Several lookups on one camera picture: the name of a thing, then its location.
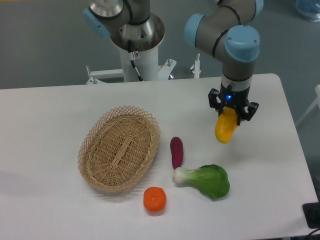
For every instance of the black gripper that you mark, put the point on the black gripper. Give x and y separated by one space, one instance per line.
233 94

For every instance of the yellow mango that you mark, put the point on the yellow mango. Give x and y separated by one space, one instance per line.
226 125

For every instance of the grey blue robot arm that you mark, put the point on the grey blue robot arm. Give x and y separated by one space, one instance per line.
225 35

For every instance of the purple sweet potato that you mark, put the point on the purple sweet potato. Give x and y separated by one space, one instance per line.
177 152

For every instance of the green bok choy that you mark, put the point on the green bok choy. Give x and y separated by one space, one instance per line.
211 180

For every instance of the orange tangerine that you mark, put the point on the orange tangerine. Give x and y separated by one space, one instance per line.
154 199

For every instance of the woven wicker basket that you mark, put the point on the woven wicker basket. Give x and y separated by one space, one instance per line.
119 149

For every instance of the blue object in corner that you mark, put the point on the blue object in corner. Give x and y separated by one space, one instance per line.
309 9

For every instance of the black device at table edge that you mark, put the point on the black device at table edge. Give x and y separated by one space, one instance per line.
312 214

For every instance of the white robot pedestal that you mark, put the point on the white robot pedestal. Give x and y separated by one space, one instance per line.
138 47

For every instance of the white frame at right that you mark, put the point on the white frame at right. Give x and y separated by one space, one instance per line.
315 103

